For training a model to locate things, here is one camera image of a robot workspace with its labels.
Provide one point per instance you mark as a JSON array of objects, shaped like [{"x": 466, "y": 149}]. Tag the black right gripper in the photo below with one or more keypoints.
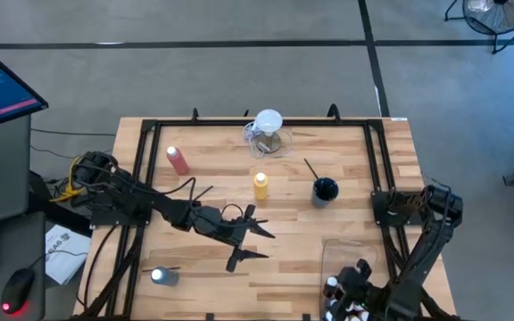
[{"x": 353, "y": 285}]

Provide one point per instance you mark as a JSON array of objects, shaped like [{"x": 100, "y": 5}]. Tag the white paper booklet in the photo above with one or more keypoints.
[{"x": 67, "y": 267}]

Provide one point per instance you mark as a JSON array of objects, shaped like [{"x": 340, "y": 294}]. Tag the large pink paint bottle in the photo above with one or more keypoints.
[{"x": 177, "y": 160}]

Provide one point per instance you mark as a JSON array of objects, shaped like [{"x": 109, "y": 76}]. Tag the large teal paint bottle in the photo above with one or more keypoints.
[{"x": 163, "y": 276}]

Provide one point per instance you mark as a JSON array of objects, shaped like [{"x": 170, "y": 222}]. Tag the small brown paint bottle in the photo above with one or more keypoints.
[{"x": 365, "y": 315}]

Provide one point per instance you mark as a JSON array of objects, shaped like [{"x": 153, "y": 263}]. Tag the black floor fan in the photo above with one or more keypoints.
[{"x": 498, "y": 18}]

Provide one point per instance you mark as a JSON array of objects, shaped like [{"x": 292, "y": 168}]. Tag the black computer mouse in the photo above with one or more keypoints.
[{"x": 16, "y": 290}]

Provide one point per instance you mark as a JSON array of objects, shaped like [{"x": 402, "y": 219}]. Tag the blue-grey plastic cup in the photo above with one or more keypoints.
[{"x": 326, "y": 189}]

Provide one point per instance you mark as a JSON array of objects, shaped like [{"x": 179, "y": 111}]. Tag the grey desk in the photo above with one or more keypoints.
[{"x": 2, "y": 178}]

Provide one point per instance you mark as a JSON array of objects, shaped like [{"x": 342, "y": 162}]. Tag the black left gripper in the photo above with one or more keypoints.
[{"x": 214, "y": 223}]

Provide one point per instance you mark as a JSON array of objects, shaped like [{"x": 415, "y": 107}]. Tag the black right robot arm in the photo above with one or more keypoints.
[{"x": 435, "y": 241}]

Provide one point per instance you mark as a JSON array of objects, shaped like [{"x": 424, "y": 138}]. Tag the clear plastic bin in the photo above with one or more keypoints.
[{"x": 350, "y": 254}]

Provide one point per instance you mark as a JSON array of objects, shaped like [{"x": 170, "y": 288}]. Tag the white bulb table lamp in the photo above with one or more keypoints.
[{"x": 268, "y": 120}]

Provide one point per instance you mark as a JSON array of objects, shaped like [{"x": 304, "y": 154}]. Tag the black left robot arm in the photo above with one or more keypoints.
[{"x": 127, "y": 196}]

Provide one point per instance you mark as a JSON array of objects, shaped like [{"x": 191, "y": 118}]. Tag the large yellow paint bottle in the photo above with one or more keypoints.
[{"x": 260, "y": 187}]

